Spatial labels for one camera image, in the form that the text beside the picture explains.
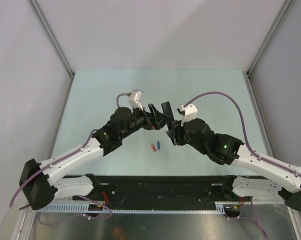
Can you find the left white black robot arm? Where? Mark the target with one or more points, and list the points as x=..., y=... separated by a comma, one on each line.
x=45, y=181

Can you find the right aluminium frame post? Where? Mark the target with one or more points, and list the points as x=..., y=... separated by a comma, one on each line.
x=274, y=27

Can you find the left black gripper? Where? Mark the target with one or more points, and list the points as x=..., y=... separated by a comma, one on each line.
x=155, y=120

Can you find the grey slotted cable duct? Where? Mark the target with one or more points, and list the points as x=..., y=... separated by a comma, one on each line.
x=86, y=207

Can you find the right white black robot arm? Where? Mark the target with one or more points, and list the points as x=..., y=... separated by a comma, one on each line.
x=279, y=180

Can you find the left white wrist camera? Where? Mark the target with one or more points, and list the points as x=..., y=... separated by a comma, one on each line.
x=134, y=99

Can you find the red battery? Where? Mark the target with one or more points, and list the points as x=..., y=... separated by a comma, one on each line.
x=153, y=147

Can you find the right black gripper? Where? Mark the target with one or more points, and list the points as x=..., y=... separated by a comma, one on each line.
x=176, y=132

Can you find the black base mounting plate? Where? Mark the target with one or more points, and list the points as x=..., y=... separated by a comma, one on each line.
x=118, y=188

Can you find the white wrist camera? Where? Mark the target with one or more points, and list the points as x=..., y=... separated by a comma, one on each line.
x=134, y=99
x=188, y=112

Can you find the black remote control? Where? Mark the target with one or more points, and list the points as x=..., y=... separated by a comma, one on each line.
x=167, y=110

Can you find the aluminium frame post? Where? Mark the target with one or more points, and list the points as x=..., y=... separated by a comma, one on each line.
x=47, y=29
x=274, y=27

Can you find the left aluminium frame post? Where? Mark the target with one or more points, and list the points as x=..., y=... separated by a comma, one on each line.
x=47, y=29

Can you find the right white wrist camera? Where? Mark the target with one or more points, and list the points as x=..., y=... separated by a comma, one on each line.
x=188, y=112

